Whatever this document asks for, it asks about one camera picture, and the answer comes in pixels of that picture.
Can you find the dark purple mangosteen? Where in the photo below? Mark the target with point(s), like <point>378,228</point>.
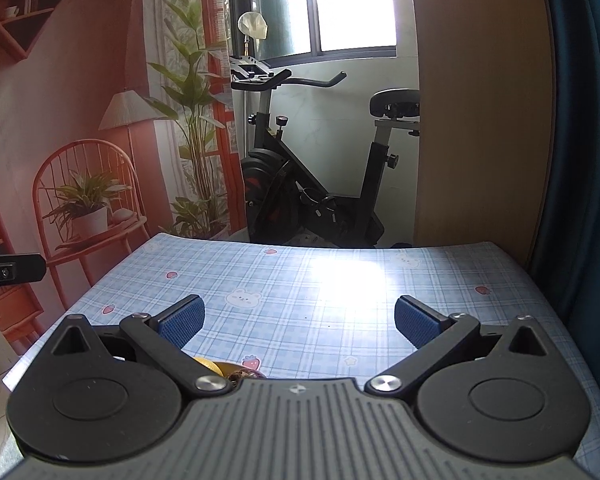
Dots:
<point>245,375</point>

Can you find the white plastic bag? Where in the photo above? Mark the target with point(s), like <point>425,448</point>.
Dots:
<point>252,25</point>

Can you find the black exercise bike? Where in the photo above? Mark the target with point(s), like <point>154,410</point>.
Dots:
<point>280,195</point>

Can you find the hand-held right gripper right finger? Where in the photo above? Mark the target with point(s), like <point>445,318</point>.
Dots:
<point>417,322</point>

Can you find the yellow lemon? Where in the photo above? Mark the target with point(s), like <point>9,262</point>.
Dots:
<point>207,364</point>

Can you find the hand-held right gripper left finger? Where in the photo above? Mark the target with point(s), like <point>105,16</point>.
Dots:
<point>180,322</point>

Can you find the blue plaid tablecloth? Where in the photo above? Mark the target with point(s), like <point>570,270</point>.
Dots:
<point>330,285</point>

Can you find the wooden panel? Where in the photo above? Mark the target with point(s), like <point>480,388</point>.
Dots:
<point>480,110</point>

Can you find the dark blue curtain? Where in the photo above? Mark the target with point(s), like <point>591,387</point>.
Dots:
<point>585,160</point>

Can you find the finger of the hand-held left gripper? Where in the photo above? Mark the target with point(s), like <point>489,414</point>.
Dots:
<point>20,267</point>

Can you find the window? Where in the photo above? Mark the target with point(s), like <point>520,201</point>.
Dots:
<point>350,5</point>

